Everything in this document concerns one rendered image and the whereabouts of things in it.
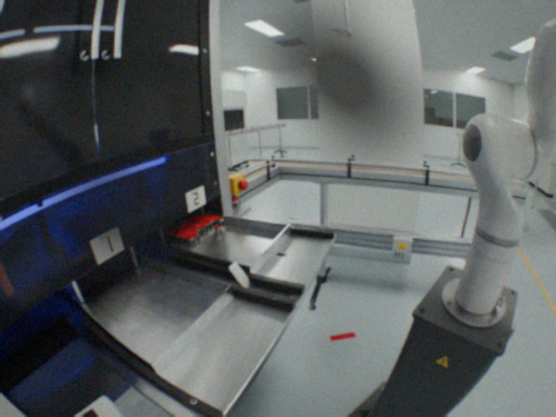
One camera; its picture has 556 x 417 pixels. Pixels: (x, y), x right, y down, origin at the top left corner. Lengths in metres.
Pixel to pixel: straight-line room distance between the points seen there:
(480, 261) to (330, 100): 1.80
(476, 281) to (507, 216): 0.16
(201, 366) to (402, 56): 2.13
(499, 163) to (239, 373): 0.55
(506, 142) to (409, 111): 1.66
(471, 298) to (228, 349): 0.51
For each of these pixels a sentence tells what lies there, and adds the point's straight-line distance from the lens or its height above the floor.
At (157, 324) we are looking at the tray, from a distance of 0.58.
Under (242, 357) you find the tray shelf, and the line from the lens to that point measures 0.48.
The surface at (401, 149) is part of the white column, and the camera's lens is 2.10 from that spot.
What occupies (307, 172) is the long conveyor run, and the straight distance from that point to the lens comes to 1.59.
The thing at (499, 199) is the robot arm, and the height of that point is 1.14.
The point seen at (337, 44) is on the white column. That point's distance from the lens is 2.20.
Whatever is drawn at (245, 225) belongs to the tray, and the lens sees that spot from 0.92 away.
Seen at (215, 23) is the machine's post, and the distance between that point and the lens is 1.00.
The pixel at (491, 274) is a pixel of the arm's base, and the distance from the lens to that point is 0.58.
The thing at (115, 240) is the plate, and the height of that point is 1.02.
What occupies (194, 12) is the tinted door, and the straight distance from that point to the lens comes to 0.94.
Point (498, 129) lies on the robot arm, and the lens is 0.48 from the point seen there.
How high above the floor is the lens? 1.26
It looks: 21 degrees down
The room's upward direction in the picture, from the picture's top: 3 degrees counter-clockwise
